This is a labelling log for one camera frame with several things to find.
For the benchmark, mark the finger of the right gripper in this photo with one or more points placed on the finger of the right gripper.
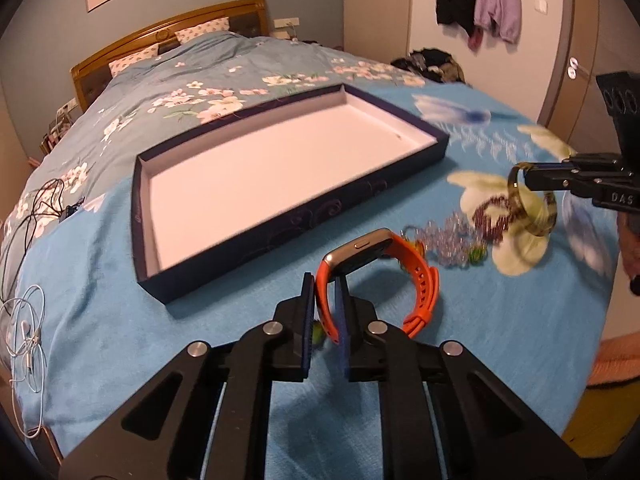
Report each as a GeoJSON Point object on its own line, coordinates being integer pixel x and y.
{"type": "Point", "coordinates": [579, 174]}

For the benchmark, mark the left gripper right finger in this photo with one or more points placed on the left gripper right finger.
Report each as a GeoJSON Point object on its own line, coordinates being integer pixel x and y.
{"type": "Point", "coordinates": [360, 361]}

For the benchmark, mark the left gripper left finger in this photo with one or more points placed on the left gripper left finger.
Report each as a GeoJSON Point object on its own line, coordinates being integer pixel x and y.
{"type": "Point", "coordinates": [293, 347]}

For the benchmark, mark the tortoiseshell bangle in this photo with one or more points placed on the tortoiseshell bangle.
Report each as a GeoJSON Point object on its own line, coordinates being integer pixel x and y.
{"type": "Point", "coordinates": [535, 214]}

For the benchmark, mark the orange smart watch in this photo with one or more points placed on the orange smart watch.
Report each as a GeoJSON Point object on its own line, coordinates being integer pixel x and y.
{"type": "Point", "coordinates": [384, 284]}

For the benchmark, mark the yellow pendant keychain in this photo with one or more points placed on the yellow pendant keychain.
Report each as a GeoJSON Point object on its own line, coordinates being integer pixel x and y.
{"type": "Point", "coordinates": [318, 335]}

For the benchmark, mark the right hand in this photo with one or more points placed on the right hand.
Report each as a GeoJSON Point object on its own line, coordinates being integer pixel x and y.
{"type": "Point", "coordinates": [629, 242]}

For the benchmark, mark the dark blue tray box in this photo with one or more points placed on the dark blue tray box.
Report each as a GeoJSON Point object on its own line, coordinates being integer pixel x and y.
{"type": "Point", "coordinates": [226, 192]}

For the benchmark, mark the pile of dark clothes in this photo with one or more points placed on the pile of dark clothes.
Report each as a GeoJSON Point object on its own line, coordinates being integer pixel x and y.
{"type": "Point", "coordinates": [432, 64]}

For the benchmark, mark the purple hoodie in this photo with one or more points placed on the purple hoodie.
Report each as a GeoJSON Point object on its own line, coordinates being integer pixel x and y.
{"type": "Point", "coordinates": [501, 18]}

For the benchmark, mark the blue floral duvet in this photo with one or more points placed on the blue floral duvet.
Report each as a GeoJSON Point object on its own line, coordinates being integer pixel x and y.
{"type": "Point", "coordinates": [211, 76]}

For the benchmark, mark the right patterned pillow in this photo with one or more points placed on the right patterned pillow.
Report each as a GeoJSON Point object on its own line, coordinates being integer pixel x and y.
{"type": "Point", "coordinates": [217, 25]}

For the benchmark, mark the patterned pillow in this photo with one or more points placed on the patterned pillow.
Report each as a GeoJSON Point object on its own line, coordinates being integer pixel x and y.
{"type": "Point", "coordinates": [119, 65]}
{"type": "Point", "coordinates": [217, 25]}

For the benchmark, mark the wooden headboard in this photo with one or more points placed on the wooden headboard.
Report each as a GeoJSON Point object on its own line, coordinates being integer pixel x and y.
{"type": "Point", "coordinates": [248, 18]}

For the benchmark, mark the left patterned pillow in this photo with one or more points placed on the left patterned pillow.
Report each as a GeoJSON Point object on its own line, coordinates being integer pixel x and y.
{"type": "Point", "coordinates": [119, 65]}

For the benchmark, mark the black tracker camera box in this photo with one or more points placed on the black tracker camera box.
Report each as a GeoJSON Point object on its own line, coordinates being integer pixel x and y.
{"type": "Point", "coordinates": [621, 94]}

